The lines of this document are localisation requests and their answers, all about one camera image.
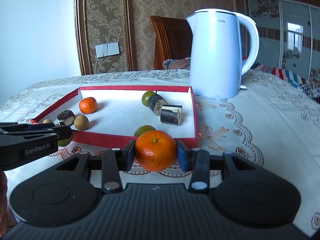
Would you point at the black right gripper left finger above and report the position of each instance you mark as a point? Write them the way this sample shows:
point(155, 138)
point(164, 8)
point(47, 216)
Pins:
point(113, 161)

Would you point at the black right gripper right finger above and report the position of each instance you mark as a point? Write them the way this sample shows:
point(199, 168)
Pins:
point(197, 161)

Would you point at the brown patterned pillow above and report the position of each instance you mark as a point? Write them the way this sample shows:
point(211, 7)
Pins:
point(176, 64)

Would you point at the red shallow cardboard box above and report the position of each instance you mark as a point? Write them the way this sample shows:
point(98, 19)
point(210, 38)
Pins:
point(120, 112)

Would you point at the striped colourful blanket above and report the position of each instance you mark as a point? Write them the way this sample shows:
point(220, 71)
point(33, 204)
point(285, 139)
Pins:
point(308, 87)

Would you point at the green cucumber piece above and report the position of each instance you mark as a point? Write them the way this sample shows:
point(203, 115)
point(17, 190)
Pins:
point(65, 142)

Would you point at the green round plum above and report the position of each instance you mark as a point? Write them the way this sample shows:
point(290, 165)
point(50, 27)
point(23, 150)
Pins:
point(143, 129)
point(146, 97)

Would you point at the white wall switch panel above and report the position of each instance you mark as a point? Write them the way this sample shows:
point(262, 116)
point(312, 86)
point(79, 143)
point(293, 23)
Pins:
point(107, 49)

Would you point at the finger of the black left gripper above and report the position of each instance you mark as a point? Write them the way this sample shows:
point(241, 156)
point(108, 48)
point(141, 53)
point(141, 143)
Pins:
point(14, 126)
point(55, 134)

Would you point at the patterned wardrobe doors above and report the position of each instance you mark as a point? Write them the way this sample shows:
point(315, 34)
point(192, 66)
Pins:
point(288, 34)

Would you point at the white electric kettle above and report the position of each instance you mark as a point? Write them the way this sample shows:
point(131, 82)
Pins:
point(225, 45)

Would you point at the brown longan fruit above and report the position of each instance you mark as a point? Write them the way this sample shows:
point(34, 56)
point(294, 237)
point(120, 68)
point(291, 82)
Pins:
point(81, 123)
point(47, 121)

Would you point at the brown wooden headboard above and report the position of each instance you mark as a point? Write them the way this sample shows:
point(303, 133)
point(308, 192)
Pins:
point(173, 40)

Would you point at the orange tangerine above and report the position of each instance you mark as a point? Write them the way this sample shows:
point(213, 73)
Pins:
point(155, 150)
point(88, 105)

